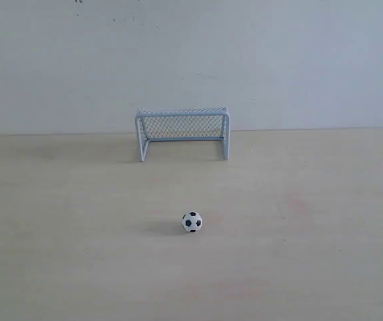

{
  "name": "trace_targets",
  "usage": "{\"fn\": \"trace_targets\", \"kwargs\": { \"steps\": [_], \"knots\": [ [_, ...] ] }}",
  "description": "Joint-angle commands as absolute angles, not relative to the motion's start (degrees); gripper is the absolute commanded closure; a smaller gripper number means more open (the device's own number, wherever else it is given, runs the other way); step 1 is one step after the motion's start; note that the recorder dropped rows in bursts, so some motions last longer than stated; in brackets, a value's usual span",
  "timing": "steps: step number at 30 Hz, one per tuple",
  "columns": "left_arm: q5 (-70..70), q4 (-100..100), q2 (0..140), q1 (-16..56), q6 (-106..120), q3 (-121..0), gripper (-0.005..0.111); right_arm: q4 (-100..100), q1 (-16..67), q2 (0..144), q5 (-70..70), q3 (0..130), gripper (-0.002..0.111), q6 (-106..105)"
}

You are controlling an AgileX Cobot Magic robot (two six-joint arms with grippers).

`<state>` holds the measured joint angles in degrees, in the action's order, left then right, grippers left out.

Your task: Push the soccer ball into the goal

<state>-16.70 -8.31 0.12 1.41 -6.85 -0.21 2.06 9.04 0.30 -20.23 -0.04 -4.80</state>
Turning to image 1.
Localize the small black white soccer ball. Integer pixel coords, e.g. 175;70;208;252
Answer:
181;211;203;233

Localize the white miniature soccer goal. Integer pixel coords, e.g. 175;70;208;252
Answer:
135;108;231;162

